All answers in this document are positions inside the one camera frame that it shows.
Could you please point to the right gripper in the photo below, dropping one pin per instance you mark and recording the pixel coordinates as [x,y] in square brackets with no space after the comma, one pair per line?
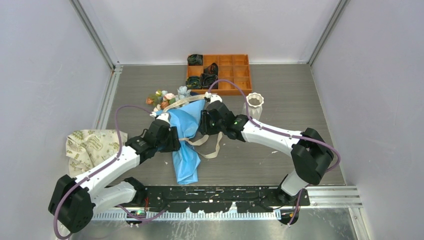
[204,127]

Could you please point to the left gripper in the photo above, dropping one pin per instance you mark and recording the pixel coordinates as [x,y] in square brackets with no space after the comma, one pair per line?
[174,144]

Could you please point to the beige ribbon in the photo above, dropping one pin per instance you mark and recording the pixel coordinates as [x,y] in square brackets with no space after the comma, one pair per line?
[205,136]

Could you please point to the blue paper flower bouquet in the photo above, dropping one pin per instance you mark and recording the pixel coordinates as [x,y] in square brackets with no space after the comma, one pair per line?
[186,118]

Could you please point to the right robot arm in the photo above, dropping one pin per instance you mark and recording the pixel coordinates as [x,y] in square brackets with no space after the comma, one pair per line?
[310,154]

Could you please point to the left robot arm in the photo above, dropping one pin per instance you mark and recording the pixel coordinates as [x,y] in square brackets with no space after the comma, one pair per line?
[75,200]

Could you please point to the white ribbed vase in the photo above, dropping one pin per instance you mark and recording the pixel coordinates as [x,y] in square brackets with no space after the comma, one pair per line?
[253,105]

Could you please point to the dark rolled fabric large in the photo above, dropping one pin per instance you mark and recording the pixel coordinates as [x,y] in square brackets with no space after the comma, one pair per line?
[206,80]

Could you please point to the dark rolled fabric bottom-left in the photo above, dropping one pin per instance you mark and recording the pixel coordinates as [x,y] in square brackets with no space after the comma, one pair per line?
[193,83]

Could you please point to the dark rolled fabric middle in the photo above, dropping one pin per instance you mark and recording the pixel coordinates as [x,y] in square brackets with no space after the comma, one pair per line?
[212,69]

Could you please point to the orange compartment tray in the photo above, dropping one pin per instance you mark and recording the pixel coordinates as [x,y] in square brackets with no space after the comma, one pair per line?
[234,73]

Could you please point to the dark rolled fabric top-left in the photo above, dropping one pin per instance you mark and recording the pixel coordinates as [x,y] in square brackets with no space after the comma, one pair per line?
[195,60]

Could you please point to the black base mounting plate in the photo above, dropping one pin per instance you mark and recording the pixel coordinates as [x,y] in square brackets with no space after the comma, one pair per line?
[216,199]

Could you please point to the floral patterned cloth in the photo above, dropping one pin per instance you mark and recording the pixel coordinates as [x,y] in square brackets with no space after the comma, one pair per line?
[88,148]

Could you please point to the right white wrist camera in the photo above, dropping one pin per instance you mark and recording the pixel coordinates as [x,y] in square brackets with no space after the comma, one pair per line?
[212,97]

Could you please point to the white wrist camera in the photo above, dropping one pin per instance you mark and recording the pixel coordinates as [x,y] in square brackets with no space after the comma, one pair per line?
[164,116]
[212,97]

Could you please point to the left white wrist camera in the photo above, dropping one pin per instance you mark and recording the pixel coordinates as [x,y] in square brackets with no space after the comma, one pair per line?
[164,116]

